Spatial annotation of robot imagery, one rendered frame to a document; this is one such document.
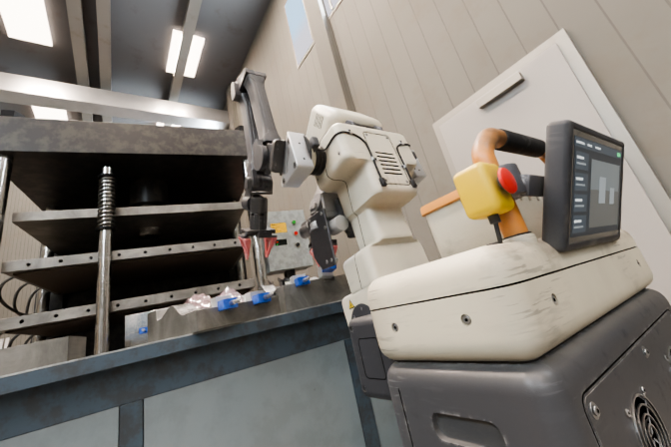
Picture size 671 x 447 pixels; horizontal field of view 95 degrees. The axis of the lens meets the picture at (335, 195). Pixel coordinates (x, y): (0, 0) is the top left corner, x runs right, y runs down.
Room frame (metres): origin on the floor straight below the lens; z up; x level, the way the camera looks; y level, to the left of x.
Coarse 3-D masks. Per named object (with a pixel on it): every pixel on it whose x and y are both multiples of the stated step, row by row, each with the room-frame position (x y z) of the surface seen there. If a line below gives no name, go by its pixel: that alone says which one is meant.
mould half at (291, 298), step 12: (336, 276) 1.19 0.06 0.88; (264, 288) 1.33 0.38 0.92; (276, 288) 1.33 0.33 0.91; (288, 288) 1.09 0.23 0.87; (300, 288) 1.12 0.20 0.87; (312, 288) 1.14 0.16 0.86; (324, 288) 1.16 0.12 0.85; (336, 288) 1.18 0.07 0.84; (348, 288) 1.21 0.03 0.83; (288, 300) 1.09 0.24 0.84; (300, 300) 1.11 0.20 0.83; (312, 300) 1.13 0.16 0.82; (324, 300) 1.16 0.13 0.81; (336, 300) 1.18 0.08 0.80
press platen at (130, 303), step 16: (192, 288) 1.67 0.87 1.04; (208, 288) 1.71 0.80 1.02; (224, 288) 1.75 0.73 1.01; (240, 288) 1.79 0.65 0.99; (112, 304) 1.49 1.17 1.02; (128, 304) 1.52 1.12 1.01; (144, 304) 1.56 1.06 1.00; (0, 320) 1.30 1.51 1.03; (16, 320) 1.33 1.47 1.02; (32, 320) 1.35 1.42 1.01; (48, 320) 1.38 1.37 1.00; (64, 320) 1.42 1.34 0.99
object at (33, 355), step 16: (64, 336) 0.90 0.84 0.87; (80, 336) 1.01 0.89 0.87; (0, 352) 0.83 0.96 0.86; (16, 352) 0.85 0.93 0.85; (32, 352) 0.87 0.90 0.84; (48, 352) 0.88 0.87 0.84; (64, 352) 0.90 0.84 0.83; (80, 352) 1.02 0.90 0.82; (0, 368) 0.84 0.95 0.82; (16, 368) 0.85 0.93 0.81; (32, 368) 0.87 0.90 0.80
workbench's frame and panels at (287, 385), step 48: (192, 336) 0.88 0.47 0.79; (240, 336) 0.94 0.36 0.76; (288, 336) 1.06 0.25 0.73; (336, 336) 1.14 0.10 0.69; (0, 384) 0.70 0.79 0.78; (48, 384) 0.77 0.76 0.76; (96, 384) 0.82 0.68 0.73; (144, 384) 0.87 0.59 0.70; (192, 384) 0.92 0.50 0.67; (240, 384) 0.98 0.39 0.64; (288, 384) 1.05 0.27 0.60; (336, 384) 1.13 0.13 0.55; (0, 432) 0.74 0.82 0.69; (48, 432) 0.78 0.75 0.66; (96, 432) 0.82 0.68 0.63; (144, 432) 0.87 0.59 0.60; (192, 432) 0.92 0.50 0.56; (240, 432) 0.98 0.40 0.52; (288, 432) 1.04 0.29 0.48; (336, 432) 1.12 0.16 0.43; (384, 432) 1.20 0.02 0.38
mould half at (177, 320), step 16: (240, 304) 0.94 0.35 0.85; (272, 304) 1.02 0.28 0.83; (160, 320) 1.08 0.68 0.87; (176, 320) 0.97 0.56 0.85; (192, 320) 0.87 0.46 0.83; (208, 320) 0.87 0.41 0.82; (224, 320) 0.90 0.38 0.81; (240, 320) 0.94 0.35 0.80; (160, 336) 1.08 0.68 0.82; (176, 336) 0.97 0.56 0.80
